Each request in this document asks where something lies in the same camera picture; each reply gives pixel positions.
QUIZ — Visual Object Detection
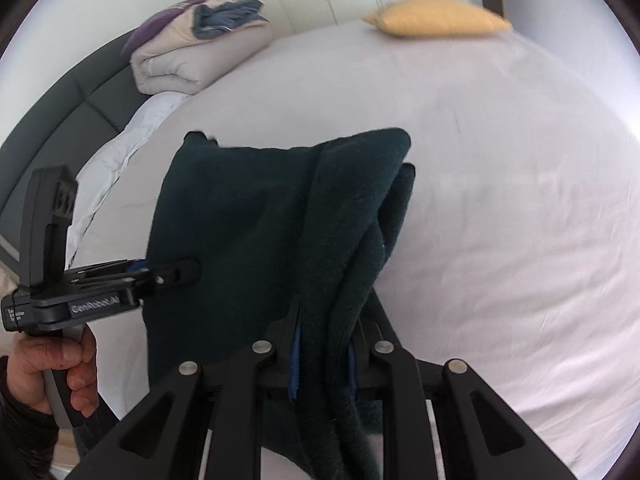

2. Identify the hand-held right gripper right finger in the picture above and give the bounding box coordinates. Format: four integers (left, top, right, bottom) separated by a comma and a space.
347, 290, 578, 480

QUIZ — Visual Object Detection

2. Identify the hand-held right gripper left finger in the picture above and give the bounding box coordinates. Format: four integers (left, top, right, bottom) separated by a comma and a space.
65, 294, 302, 480

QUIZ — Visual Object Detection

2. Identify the yellow pillow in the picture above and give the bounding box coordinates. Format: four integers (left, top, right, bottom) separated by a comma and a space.
361, 0, 513, 38

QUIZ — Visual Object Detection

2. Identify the blue crumpled cloth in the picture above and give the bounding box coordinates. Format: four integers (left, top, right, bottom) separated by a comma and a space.
194, 0, 265, 40

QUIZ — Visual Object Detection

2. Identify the person's left hand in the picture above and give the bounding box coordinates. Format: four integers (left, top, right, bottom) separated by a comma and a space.
7, 325, 99, 418

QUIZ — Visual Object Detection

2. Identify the dark green blanket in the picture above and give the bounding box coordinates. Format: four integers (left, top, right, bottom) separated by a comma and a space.
141, 127, 417, 480

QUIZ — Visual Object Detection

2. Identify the folded beige duvet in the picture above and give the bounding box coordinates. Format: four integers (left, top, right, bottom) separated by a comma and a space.
130, 0, 274, 96

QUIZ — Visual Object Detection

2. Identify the dark grey padded headboard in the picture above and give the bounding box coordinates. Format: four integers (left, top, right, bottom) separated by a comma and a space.
0, 25, 146, 263

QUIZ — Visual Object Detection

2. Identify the bed with white sheet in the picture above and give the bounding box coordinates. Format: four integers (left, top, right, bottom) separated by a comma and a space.
65, 24, 640, 480

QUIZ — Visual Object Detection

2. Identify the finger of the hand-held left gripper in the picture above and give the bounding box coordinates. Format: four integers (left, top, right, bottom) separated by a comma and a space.
67, 259, 149, 283
75, 256, 203, 294

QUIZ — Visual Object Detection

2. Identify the white pillow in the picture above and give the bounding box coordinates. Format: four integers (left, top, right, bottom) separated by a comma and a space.
65, 91, 191, 268

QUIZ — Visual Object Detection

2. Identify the purple pillow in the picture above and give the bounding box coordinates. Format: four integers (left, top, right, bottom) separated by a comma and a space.
122, 0, 211, 56

